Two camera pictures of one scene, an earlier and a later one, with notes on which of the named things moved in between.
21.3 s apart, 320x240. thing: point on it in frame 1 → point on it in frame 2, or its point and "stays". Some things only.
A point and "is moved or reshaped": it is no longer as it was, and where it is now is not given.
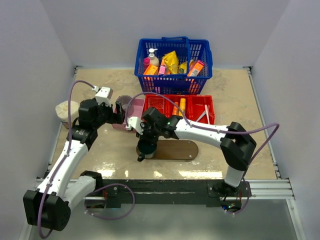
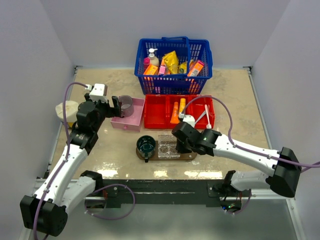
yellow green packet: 182,68 stays
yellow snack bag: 171,61 stays
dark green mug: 146,149 is moved or reshaped
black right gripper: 144,125 → 181,149
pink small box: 162,69 stays
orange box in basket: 195,68 stays
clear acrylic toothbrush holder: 157,102 → 167,146
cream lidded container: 62,111 stays
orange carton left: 151,70 stays
